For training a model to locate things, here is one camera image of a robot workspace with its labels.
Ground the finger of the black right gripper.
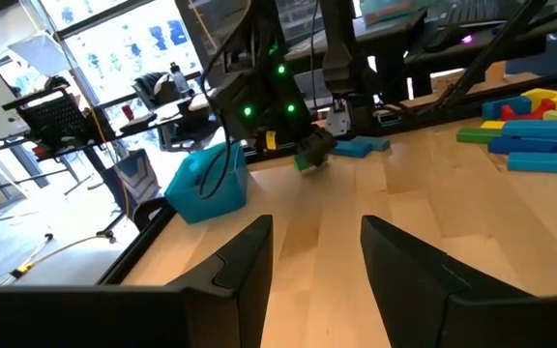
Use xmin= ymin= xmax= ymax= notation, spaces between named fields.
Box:
xmin=300 ymin=134 xmax=319 ymax=160
xmin=316 ymin=130 xmax=337 ymax=165

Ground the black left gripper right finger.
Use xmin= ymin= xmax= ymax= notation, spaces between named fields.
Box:
xmin=360 ymin=216 xmax=557 ymax=348

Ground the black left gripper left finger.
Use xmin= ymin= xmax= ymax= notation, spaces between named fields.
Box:
xmin=0 ymin=215 xmax=275 ymax=348

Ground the green cylinder block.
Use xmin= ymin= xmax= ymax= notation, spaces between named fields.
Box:
xmin=293 ymin=153 xmax=329 ymax=173

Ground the clear water bottle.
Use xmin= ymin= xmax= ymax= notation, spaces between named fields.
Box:
xmin=169 ymin=61 xmax=191 ymax=97

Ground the black side desk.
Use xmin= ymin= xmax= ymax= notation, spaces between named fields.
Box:
xmin=278 ymin=0 xmax=557 ymax=105

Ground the blue plastic bin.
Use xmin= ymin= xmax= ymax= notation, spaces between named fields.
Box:
xmin=164 ymin=141 xmax=249 ymax=225

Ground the blue floor box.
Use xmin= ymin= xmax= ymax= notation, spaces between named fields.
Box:
xmin=102 ymin=148 xmax=162 ymax=214

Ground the teal box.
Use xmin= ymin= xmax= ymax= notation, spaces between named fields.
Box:
xmin=359 ymin=0 xmax=429 ymax=26

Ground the green plank block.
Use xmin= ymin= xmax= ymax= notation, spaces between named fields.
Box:
xmin=455 ymin=127 xmax=505 ymax=145

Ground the window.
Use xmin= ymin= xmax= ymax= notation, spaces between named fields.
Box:
xmin=41 ymin=0 xmax=207 ymax=105

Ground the black computer mouse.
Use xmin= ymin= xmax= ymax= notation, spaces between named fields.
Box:
xmin=423 ymin=23 xmax=478 ymax=54

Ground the dark blue block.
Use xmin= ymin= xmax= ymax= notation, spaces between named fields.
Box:
xmin=487 ymin=136 xmax=557 ymax=156

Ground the red arch block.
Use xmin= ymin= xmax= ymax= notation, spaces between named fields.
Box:
xmin=500 ymin=98 xmax=557 ymax=122

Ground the black laptop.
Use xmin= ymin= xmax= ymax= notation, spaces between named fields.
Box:
xmin=435 ymin=0 xmax=539 ymax=28

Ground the cluttered black desk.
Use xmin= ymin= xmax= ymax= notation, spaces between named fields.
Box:
xmin=1 ymin=84 xmax=221 ymax=160

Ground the white angled panel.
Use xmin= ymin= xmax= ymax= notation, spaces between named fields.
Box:
xmin=6 ymin=31 xmax=73 ymax=77

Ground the blue storage box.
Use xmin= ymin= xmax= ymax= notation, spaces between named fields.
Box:
xmin=505 ymin=31 xmax=557 ymax=76

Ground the black right camera cable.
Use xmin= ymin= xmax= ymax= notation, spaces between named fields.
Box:
xmin=197 ymin=28 xmax=234 ymax=200

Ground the thin yellow cord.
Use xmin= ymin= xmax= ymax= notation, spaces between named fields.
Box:
xmin=189 ymin=0 xmax=218 ymax=52

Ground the yellow floor cable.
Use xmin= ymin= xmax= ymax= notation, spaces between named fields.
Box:
xmin=10 ymin=231 xmax=118 ymax=280

